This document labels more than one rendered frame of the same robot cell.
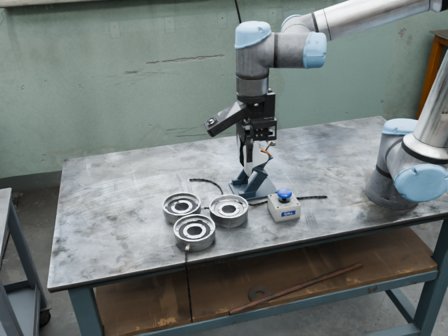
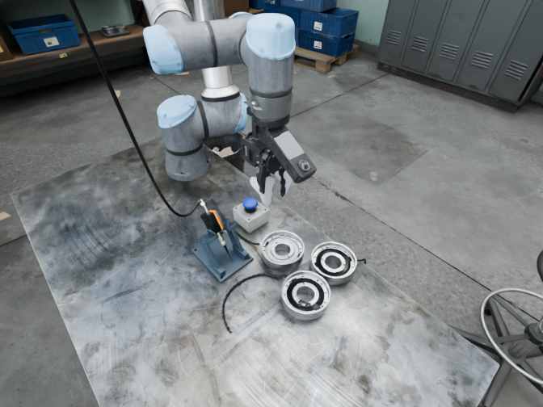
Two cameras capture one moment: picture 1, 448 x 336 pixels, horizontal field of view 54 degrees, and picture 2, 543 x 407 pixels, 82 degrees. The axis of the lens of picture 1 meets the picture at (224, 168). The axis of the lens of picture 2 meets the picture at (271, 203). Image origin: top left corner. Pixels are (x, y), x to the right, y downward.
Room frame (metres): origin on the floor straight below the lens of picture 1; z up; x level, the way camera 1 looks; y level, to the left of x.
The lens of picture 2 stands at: (1.21, 0.40, 1.44)
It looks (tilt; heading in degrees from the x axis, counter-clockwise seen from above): 43 degrees down; 241
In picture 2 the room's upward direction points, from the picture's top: straight up
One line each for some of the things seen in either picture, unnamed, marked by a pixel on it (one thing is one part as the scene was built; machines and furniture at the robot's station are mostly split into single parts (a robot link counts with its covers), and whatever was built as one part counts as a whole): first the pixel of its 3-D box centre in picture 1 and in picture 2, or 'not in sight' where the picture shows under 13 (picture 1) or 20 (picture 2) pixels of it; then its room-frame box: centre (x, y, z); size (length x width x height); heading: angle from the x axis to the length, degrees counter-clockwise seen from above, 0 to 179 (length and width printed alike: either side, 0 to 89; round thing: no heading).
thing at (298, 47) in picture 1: (299, 48); (241, 40); (0.95, -0.17, 1.26); 0.11 x 0.11 x 0.08; 84
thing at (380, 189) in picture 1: (395, 179); (187, 154); (1.04, -0.49, 0.85); 0.15 x 0.15 x 0.10
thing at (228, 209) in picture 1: (229, 211); (282, 251); (0.95, -0.01, 0.82); 0.10 x 0.10 x 0.04
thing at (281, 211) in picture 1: (285, 205); (250, 213); (0.96, -0.17, 0.82); 0.08 x 0.07 x 0.05; 103
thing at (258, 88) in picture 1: (251, 83); (269, 102); (0.95, -0.07, 1.18); 0.08 x 0.08 x 0.05
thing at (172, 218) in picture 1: (182, 209); (305, 295); (0.97, 0.12, 0.82); 0.10 x 0.10 x 0.04
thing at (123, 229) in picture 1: (258, 181); (198, 261); (1.14, -0.10, 0.79); 1.20 x 0.60 x 0.02; 103
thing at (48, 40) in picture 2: not in sight; (45, 34); (1.52, -3.58, 0.56); 0.52 x 0.38 x 0.22; 10
